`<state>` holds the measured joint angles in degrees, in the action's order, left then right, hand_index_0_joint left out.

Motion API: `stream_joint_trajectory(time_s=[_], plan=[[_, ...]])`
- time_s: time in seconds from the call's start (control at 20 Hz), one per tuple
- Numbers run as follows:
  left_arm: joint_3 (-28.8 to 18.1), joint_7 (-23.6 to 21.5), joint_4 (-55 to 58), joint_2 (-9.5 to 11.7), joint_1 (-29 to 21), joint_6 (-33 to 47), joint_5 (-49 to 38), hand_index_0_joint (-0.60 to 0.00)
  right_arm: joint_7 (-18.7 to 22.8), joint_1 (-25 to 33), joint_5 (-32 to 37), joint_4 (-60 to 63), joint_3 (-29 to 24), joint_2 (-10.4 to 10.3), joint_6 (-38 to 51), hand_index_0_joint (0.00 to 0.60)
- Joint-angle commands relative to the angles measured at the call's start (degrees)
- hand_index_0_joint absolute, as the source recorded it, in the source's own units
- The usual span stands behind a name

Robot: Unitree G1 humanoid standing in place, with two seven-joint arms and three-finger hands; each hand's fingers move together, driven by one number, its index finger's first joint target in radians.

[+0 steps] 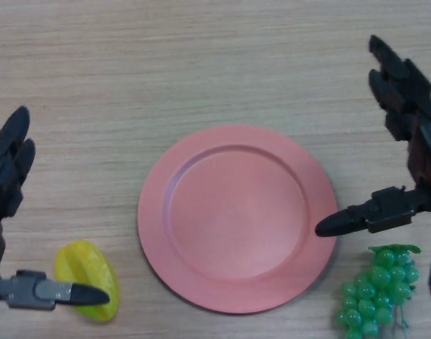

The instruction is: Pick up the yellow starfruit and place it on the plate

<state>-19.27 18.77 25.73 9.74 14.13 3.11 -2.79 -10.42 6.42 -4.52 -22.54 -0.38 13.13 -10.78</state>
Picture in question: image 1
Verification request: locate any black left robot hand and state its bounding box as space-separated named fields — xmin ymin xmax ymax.
xmin=0 ymin=105 xmax=110 ymax=312

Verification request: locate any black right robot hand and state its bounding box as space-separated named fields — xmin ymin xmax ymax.
xmin=314 ymin=34 xmax=431 ymax=238

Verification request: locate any yellow starfruit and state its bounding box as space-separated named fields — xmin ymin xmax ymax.
xmin=54 ymin=239 xmax=120 ymax=323

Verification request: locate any pink round plate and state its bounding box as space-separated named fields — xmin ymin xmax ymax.
xmin=137 ymin=124 xmax=338 ymax=315

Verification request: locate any green grape bunch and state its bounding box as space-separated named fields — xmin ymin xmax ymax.
xmin=333 ymin=244 xmax=422 ymax=339

